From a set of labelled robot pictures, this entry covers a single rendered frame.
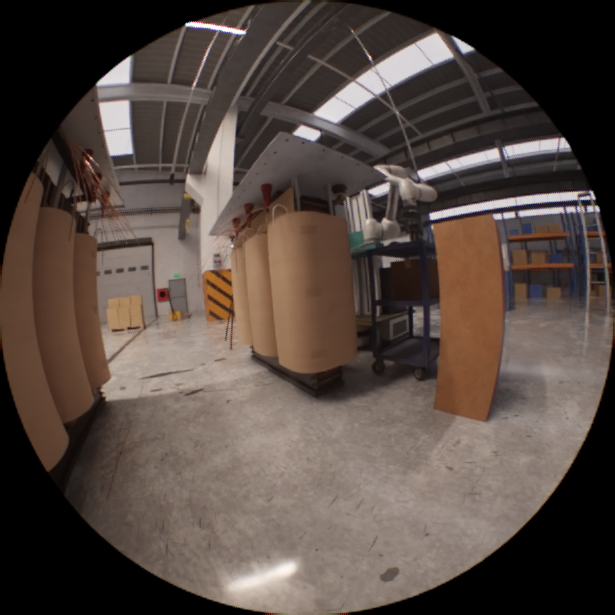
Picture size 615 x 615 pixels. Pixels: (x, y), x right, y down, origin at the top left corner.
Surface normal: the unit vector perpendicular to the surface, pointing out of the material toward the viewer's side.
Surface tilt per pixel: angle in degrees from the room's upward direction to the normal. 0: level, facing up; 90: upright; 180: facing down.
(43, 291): 90
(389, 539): 0
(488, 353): 90
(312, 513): 0
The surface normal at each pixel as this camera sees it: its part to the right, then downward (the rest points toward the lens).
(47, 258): 0.99, -0.07
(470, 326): -0.81, 0.11
